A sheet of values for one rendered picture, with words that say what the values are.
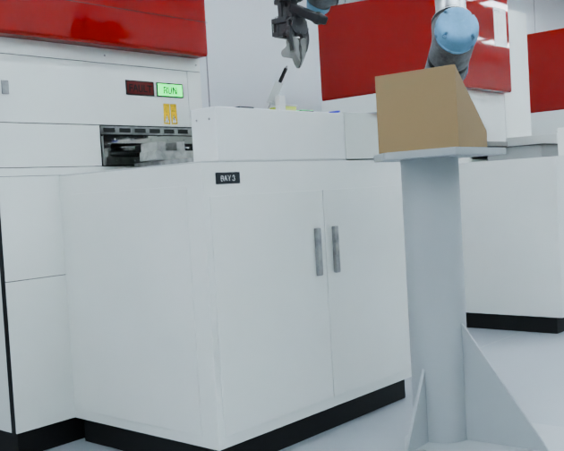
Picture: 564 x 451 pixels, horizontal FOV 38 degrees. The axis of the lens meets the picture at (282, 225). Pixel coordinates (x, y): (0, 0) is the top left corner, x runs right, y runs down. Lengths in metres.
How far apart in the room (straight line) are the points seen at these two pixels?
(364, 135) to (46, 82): 0.99
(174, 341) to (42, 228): 0.58
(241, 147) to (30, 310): 0.81
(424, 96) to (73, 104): 1.07
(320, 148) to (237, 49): 2.94
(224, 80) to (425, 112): 3.09
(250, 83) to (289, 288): 3.18
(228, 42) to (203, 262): 3.31
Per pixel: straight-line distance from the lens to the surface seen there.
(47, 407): 2.59
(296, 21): 2.48
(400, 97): 2.27
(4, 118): 2.49
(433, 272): 2.28
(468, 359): 2.34
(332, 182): 2.48
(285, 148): 2.32
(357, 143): 2.59
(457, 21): 2.33
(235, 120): 2.18
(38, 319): 2.53
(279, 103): 2.74
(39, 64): 2.58
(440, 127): 2.20
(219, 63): 5.20
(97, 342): 2.48
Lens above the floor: 0.73
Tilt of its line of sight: 2 degrees down
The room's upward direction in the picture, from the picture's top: 3 degrees counter-clockwise
